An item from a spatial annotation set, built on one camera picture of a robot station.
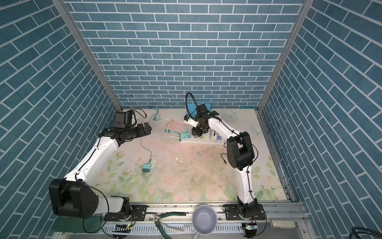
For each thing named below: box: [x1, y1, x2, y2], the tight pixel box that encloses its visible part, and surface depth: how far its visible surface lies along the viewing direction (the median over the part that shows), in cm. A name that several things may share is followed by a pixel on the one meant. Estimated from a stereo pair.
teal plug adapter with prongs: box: [141, 160, 151, 172], surface depth 90 cm
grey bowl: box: [191, 204, 218, 239], surface depth 71 cm
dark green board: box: [54, 214, 104, 234], surface depth 71 cm
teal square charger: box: [141, 163, 151, 173], surface depth 90 cm
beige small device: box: [269, 218, 296, 229], surface depth 70 cm
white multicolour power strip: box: [179, 131, 225, 145], surface depth 101 cm
